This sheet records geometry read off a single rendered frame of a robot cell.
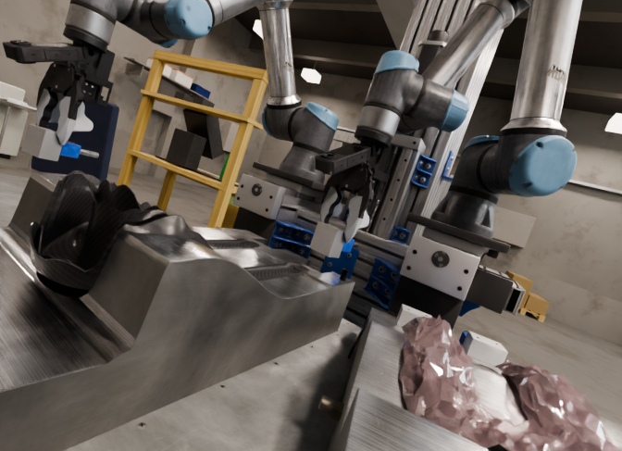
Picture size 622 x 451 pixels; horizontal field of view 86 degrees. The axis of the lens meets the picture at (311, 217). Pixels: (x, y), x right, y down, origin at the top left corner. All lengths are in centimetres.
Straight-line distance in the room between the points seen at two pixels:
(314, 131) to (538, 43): 56
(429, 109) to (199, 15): 47
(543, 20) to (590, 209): 924
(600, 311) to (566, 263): 119
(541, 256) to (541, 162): 906
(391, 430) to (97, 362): 19
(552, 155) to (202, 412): 70
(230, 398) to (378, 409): 19
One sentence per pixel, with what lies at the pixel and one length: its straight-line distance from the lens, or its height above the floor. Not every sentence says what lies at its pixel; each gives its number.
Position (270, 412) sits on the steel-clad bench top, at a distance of 37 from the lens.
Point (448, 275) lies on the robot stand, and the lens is 73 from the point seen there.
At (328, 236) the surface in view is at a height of 94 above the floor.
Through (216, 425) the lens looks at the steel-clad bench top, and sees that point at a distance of 34.
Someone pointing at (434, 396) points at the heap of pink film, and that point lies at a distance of 31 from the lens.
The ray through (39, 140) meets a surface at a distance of 81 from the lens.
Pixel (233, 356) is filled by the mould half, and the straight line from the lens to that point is 37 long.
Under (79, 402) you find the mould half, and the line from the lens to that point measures 29.
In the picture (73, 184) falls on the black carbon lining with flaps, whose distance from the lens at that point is 41.
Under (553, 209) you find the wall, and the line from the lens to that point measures 989.
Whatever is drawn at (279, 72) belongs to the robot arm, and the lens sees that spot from 111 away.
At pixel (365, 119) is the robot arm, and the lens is 65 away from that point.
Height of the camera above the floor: 101
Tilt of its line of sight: 5 degrees down
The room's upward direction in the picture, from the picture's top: 19 degrees clockwise
